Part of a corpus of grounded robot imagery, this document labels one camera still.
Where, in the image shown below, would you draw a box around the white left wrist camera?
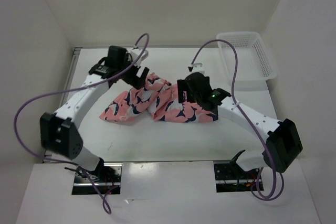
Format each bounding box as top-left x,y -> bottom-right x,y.
129,47 -> 149,65

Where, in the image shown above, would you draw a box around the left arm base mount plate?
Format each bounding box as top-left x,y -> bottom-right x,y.
71,163 -> 123,195

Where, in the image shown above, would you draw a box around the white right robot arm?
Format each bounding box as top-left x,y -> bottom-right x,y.
177,72 -> 303,178

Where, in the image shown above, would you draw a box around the pink patterned shorts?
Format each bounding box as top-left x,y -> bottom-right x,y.
99,72 -> 218,123

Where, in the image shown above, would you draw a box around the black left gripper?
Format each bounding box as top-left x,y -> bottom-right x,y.
118,54 -> 149,89

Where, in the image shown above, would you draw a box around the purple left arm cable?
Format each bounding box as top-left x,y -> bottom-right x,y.
13,33 -> 150,215

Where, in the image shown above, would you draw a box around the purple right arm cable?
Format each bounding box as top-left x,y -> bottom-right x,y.
187,39 -> 285,200

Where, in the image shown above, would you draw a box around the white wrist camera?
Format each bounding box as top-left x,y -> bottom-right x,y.
129,47 -> 149,65
188,63 -> 205,75

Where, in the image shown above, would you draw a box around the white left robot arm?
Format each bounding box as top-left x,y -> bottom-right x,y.
40,46 -> 149,182

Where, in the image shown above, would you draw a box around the white plastic perforated basket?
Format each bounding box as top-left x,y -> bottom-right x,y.
216,31 -> 278,86

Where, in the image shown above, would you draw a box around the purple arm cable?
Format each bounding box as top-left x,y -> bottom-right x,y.
13,33 -> 150,215
187,39 -> 285,200

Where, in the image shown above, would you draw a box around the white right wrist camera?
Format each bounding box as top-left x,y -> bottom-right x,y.
188,63 -> 205,75

